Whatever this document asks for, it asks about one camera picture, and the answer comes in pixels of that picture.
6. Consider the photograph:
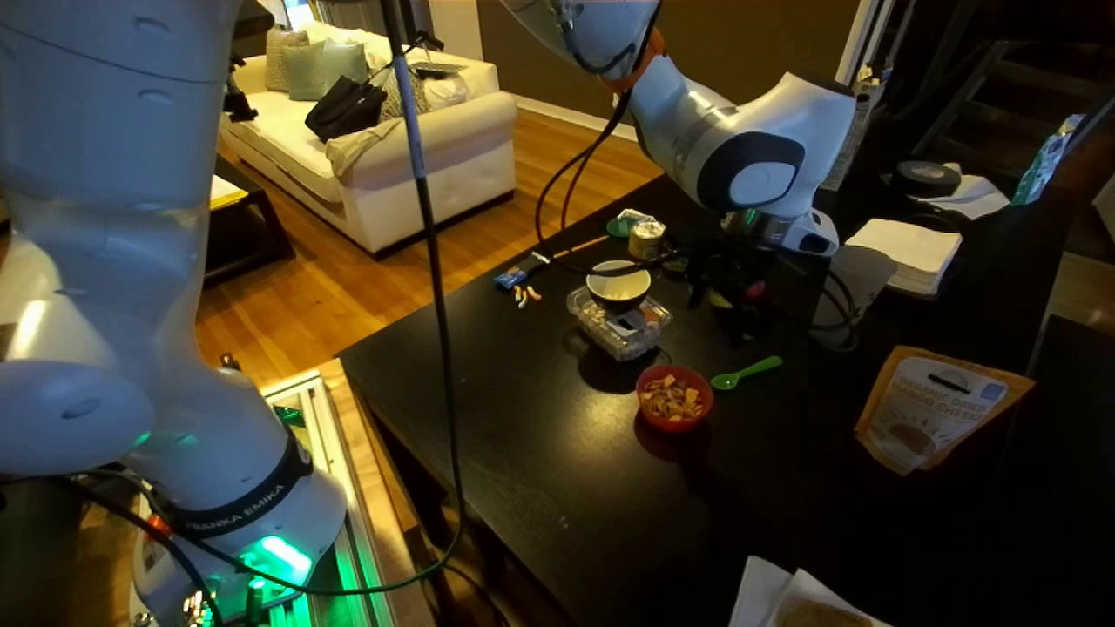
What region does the dark round object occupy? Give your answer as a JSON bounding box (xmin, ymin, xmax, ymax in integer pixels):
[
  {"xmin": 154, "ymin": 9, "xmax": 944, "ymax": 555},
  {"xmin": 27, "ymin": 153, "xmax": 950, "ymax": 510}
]
[{"xmin": 890, "ymin": 158, "xmax": 966, "ymax": 200}]

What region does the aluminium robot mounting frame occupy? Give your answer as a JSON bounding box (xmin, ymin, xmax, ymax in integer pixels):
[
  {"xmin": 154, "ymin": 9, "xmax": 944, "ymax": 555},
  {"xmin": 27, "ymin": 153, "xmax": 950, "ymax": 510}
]
[{"xmin": 262, "ymin": 366, "xmax": 403, "ymax": 627}]

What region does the orange pencil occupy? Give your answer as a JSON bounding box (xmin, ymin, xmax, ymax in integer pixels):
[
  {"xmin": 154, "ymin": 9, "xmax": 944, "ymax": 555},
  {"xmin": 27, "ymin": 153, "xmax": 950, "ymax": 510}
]
[{"xmin": 542, "ymin": 234, "xmax": 608, "ymax": 264}]

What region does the black item on sofa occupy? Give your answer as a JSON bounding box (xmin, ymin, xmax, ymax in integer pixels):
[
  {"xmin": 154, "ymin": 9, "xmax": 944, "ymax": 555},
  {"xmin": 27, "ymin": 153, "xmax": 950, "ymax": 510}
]
[{"xmin": 303, "ymin": 74, "xmax": 391, "ymax": 147}]

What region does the dark coffee table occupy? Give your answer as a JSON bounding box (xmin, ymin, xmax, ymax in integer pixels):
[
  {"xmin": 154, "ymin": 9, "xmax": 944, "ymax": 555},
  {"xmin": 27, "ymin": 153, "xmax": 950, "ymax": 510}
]
[{"xmin": 202, "ymin": 169, "xmax": 298, "ymax": 288}]

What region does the brown paper bag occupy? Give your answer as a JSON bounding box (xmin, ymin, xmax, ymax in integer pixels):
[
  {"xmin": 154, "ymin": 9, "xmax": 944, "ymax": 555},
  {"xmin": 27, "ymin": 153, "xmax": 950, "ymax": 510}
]
[{"xmin": 850, "ymin": 341, "xmax": 1038, "ymax": 482}]

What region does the white napkin under cookie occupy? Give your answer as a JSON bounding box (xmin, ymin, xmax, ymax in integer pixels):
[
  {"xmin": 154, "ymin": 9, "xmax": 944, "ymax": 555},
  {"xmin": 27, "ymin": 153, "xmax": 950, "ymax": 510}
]
[{"xmin": 723, "ymin": 549, "xmax": 890, "ymax": 627}]

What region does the white bowl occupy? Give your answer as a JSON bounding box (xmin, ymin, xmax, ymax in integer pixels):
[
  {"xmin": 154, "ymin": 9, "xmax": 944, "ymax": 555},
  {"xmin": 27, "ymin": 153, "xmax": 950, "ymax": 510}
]
[{"xmin": 583, "ymin": 254, "xmax": 657, "ymax": 313}]

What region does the white napkin stack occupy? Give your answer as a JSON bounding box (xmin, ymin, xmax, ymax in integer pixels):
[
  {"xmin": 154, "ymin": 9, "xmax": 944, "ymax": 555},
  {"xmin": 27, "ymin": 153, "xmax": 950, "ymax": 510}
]
[{"xmin": 838, "ymin": 217, "xmax": 966, "ymax": 301}]

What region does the orange red bowl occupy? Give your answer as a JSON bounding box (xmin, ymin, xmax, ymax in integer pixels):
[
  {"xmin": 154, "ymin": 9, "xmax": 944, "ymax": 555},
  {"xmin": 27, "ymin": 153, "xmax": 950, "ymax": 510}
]
[{"xmin": 630, "ymin": 361, "xmax": 718, "ymax": 440}]

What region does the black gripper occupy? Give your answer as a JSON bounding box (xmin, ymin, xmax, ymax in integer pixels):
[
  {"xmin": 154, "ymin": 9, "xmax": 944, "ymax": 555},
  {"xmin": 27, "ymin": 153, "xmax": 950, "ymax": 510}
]
[{"xmin": 680, "ymin": 209, "xmax": 781, "ymax": 313}]

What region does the dark wooden staircase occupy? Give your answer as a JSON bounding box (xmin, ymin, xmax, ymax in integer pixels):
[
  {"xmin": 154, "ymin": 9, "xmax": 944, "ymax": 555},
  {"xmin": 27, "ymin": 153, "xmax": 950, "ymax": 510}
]
[{"xmin": 912, "ymin": 30, "xmax": 1115, "ymax": 161}]

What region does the light sofa cushion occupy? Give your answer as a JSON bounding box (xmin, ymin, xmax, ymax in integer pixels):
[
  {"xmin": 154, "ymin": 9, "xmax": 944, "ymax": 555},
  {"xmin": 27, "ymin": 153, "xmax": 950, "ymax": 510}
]
[{"xmin": 262, "ymin": 22, "xmax": 375, "ymax": 104}]

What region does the grey plastic cup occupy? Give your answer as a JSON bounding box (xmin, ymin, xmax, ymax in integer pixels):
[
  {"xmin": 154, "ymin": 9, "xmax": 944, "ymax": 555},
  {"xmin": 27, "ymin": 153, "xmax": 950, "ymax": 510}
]
[{"xmin": 807, "ymin": 243, "xmax": 900, "ymax": 353}]

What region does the cereal pieces heap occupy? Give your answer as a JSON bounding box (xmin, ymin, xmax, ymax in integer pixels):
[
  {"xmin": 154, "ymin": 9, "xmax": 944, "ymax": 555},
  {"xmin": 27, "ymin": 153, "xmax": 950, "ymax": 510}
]
[{"xmin": 642, "ymin": 370, "xmax": 709, "ymax": 424}]

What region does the white sofa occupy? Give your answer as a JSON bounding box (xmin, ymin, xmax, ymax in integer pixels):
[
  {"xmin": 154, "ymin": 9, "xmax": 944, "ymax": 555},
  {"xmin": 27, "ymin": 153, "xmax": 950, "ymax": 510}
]
[{"xmin": 216, "ymin": 16, "xmax": 523, "ymax": 258}]

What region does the crumpled white napkin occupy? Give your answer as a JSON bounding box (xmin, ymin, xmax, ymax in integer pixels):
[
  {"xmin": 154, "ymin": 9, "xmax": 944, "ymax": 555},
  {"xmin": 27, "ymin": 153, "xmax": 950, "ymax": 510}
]
[{"xmin": 912, "ymin": 169, "xmax": 1012, "ymax": 228}]

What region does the long black cable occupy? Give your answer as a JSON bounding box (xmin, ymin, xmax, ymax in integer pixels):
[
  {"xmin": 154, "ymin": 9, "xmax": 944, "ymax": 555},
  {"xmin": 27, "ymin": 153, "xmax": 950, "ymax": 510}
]
[{"xmin": 292, "ymin": 0, "xmax": 470, "ymax": 603}]

